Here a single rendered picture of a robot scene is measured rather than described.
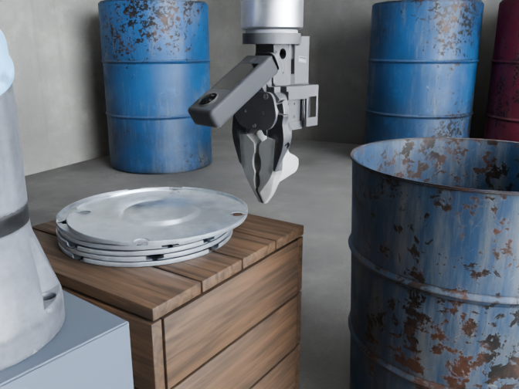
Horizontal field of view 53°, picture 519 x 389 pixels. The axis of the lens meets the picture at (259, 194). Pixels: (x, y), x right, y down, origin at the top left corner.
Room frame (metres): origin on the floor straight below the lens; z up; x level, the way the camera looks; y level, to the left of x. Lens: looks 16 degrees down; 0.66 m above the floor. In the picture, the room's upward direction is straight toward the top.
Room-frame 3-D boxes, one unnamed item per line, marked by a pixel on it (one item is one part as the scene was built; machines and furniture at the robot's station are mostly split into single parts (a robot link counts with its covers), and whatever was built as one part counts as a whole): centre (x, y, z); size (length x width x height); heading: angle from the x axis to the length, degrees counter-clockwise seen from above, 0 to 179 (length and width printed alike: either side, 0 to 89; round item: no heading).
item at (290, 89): (0.67, -0.02, 0.61); 0.09 x 0.08 x 0.12; 135
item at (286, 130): (0.64, -0.02, 0.56); 0.05 x 0.02 x 0.09; 45
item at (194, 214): (0.82, 0.16, 0.40); 0.29 x 0.29 x 0.01
